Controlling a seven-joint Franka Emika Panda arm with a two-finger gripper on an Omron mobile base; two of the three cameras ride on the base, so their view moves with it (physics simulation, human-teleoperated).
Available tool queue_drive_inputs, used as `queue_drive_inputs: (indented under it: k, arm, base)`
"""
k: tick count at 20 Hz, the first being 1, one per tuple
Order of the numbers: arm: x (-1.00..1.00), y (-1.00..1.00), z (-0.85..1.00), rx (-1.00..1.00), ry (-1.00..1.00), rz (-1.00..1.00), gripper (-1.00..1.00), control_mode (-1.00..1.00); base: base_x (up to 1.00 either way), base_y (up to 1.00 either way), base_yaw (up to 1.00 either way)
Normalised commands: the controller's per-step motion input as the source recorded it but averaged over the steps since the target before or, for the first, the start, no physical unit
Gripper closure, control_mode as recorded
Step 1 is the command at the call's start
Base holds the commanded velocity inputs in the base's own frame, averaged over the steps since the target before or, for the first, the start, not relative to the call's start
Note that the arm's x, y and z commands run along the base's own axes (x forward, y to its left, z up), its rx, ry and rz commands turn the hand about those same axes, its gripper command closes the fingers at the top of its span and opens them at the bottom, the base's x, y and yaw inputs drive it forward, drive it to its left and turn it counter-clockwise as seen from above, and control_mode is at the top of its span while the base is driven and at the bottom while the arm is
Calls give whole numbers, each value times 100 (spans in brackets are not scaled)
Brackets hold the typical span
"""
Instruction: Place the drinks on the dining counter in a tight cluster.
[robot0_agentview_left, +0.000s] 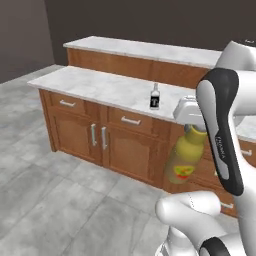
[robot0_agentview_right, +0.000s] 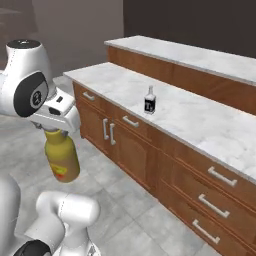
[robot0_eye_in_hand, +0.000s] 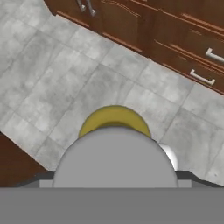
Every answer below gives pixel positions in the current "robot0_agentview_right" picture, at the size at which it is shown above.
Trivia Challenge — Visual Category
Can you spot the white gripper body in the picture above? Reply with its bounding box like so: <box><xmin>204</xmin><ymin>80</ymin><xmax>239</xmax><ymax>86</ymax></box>
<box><xmin>30</xmin><ymin>107</ymin><xmax>82</xmax><ymax>134</ymax></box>

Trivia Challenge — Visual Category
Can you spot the long wooden drawer front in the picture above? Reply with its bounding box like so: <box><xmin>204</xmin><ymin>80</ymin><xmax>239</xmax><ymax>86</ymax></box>
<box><xmin>158</xmin><ymin>179</ymin><xmax>256</xmax><ymax>256</ymax></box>
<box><xmin>155</xmin><ymin>132</ymin><xmax>256</xmax><ymax>232</ymax></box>
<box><xmin>167</xmin><ymin>207</ymin><xmax>248</xmax><ymax>256</ymax></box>

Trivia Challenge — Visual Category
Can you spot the wooden raised counter panel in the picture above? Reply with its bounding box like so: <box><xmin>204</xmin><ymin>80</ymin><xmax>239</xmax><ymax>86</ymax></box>
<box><xmin>106</xmin><ymin>45</ymin><xmax>256</xmax><ymax>117</ymax></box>

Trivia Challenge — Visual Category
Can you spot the wide wooden drawer front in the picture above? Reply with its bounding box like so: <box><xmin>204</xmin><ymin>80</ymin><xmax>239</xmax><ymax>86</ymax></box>
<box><xmin>105</xmin><ymin>100</ymin><xmax>158</xmax><ymax>145</ymax></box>

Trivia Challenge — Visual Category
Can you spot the small wooden drawer front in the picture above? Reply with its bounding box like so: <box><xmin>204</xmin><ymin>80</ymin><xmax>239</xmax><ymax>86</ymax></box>
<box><xmin>72</xmin><ymin>81</ymin><xmax>108</xmax><ymax>115</ymax></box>

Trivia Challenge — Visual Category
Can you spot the silver vertical door handle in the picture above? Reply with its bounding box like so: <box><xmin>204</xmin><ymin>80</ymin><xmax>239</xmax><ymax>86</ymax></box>
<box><xmin>102</xmin><ymin>117</ymin><xmax>110</xmax><ymax>141</ymax></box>
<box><xmin>109</xmin><ymin>122</ymin><xmax>117</xmax><ymax>146</ymax></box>

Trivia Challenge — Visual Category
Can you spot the short silver drawer handle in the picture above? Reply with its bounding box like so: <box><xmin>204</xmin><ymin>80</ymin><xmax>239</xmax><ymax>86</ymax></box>
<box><xmin>82</xmin><ymin>91</ymin><xmax>96</xmax><ymax>102</ymax></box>
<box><xmin>121</xmin><ymin>114</ymin><xmax>141</xmax><ymax>129</ymax></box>

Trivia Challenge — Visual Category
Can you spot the yellow bottle with red label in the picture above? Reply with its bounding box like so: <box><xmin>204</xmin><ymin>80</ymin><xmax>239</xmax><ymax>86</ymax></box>
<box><xmin>44</xmin><ymin>128</ymin><xmax>81</xmax><ymax>184</ymax></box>

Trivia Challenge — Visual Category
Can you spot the long silver drawer handle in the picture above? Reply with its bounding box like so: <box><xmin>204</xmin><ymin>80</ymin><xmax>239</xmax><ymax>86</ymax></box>
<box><xmin>197</xmin><ymin>193</ymin><xmax>231</xmax><ymax>220</ymax></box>
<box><xmin>191</xmin><ymin>218</ymin><xmax>221</xmax><ymax>245</ymax></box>
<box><xmin>207</xmin><ymin>165</ymin><xmax>239</xmax><ymax>188</ymax></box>

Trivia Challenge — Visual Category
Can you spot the wooden cupboard door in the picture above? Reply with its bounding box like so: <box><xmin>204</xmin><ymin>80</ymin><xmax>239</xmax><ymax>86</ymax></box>
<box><xmin>75</xmin><ymin>99</ymin><xmax>110</xmax><ymax>154</ymax></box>
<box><xmin>107</xmin><ymin>122</ymin><xmax>158</xmax><ymax>192</ymax></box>

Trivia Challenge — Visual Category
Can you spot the black bottle with white label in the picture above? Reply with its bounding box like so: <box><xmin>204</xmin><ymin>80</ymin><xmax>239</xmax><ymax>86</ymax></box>
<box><xmin>143</xmin><ymin>85</ymin><xmax>157</xmax><ymax>116</ymax></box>

